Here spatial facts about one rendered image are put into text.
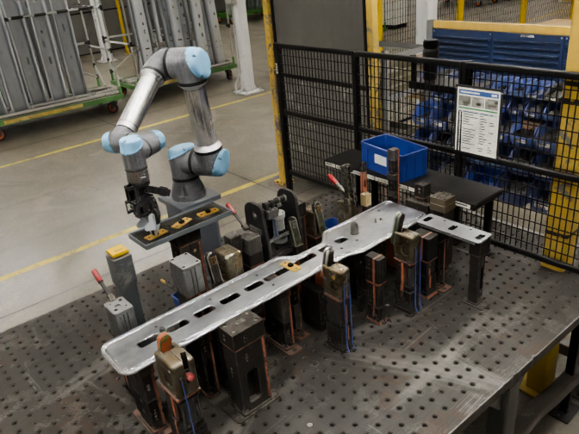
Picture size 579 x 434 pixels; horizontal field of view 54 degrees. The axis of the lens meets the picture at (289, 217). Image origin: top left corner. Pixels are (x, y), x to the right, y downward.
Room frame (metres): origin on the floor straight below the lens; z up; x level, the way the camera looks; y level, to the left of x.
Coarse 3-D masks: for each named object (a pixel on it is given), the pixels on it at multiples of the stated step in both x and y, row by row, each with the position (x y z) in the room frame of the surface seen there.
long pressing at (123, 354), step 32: (384, 224) 2.04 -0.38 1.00; (288, 256) 1.84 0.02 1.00; (320, 256) 1.83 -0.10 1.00; (224, 288) 1.66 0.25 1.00; (256, 288) 1.65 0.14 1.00; (288, 288) 1.64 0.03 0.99; (160, 320) 1.51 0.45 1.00; (192, 320) 1.49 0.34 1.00; (224, 320) 1.48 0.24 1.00; (128, 352) 1.36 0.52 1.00
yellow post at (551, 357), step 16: (576, 0) 2.08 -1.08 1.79; (576, 16) 2.07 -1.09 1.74; (576, 32) 2.07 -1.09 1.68; (576, 48) 2.06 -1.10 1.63; (576, 64) 2.05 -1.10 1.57; (576, 80) 2.05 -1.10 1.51; (560, 112) 2.09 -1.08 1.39; (576, 112) 2.04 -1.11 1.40; (560, 128) 2.08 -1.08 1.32; (576, 128) 2.03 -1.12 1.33; (560, 144) 2.07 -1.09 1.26; (560, 160) 2.06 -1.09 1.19; (576, 160) 2.02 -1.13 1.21; (560, 192) 2.05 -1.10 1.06; (560, 208) 2.04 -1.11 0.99; (576, 208) 2.04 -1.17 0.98; (560, 224) 2.04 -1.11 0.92; (576, 224) 2.05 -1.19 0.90; (544, 240) 2.09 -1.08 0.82; (560, 240) 2.03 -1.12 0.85; (560, 256) 2.02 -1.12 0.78; (544, 368) 2.02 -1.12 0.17; (528, 384) 2.07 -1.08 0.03; (544, 384) 2.02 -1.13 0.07
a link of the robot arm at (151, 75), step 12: (156, 60) 2.18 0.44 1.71; (144, 72) 2.16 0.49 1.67; (156, 72) 2.15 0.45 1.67; (144, 84) 2.11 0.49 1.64; (156, 84) 2.14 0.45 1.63; (132, 96) 2.07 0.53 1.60; (144, 96) 2.07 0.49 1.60; (132, 108) 2.02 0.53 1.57; (144, 108) 2.04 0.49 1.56; (120, 120) 1.98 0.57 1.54; (132, 120) 1.98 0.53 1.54; (108, 132) 1.96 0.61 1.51; (120, 132) 1.93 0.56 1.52; (132, 132) 1.96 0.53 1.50; (108, 144) 1.91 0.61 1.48
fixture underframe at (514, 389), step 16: (560, 352) 2.11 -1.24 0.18; (576, 368) 1.94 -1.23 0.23; (560, 384) 1.85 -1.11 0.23; (576, 384) 1.89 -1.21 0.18; (496, 400) 1.50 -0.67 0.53; (512, 400) 1.52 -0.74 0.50; (544, 400) 1.76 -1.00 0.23; (560, 400) 1.80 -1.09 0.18; (496, 416) 1.53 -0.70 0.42; (512, 416) 1.53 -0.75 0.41; (528, 416) 1.69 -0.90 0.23; (464, 432) 1.64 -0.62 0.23; (480, 432) 1.63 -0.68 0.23; (496, 432) 1.52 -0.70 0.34; (512, 432) 1.54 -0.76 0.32; (528, 432) 1.64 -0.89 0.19
